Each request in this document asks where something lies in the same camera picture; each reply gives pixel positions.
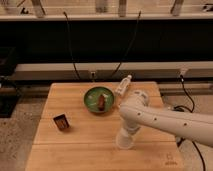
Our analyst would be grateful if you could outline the clear plastic bottle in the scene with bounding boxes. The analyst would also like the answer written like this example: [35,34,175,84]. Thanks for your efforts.
[115,75,132,96]

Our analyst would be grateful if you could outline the wall power outlet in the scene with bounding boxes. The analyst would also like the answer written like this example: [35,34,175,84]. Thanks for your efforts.
[90,71,96,82]

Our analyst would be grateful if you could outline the black hanging cable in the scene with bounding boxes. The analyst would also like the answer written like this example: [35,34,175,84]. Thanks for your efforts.
[62,11,82,82]
[107,10,142,81]

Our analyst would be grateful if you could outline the black orange eraser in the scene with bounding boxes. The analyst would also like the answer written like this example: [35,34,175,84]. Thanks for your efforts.
[53,114,69,131]

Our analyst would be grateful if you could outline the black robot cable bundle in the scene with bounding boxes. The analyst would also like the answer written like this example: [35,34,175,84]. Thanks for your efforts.
[173,74,208,171]

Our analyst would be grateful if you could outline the left black hanging cable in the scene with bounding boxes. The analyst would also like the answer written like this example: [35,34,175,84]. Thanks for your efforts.
[62,11,82,82]

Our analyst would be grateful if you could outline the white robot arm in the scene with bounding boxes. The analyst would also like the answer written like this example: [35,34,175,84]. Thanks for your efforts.
[116,90,213,149]

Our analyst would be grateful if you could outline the green bowl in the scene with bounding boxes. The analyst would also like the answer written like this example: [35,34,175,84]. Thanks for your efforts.
[84,86,115,114]

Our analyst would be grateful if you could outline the right black hanging cable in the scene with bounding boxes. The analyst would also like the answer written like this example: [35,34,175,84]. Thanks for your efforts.
[107,10,142,81]

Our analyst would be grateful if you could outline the black equipment at left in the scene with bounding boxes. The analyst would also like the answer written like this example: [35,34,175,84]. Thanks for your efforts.
[0,46,20,118]

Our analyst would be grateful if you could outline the red brown object in bowl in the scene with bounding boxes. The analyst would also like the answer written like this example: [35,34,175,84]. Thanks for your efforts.
[98,95,105,111]

